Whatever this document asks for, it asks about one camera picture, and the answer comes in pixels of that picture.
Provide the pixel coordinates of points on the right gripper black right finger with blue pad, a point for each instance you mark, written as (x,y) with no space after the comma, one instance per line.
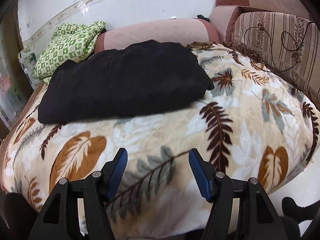
(257,217)

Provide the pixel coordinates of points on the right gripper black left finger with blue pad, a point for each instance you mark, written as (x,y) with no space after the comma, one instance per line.
(76,209)

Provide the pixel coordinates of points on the black coat with grey fur collar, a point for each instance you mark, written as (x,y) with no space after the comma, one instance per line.
(144,78)

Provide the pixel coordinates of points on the leaf pattern fleece blanket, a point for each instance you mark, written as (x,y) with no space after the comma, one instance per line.
(252,124)

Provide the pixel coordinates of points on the green white patterned cloth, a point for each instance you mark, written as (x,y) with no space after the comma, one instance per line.
(69,41)

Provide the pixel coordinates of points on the striped floral pillow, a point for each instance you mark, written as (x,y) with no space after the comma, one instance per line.
(287,44)

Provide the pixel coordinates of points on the pink quilted bolster cushion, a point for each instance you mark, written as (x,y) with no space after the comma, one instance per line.
(181,30)

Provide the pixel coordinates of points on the small black object on bolster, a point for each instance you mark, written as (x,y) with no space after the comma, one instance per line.
(203,18)

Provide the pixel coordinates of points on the brown wooden door frame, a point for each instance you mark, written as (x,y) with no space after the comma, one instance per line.
(15,87)

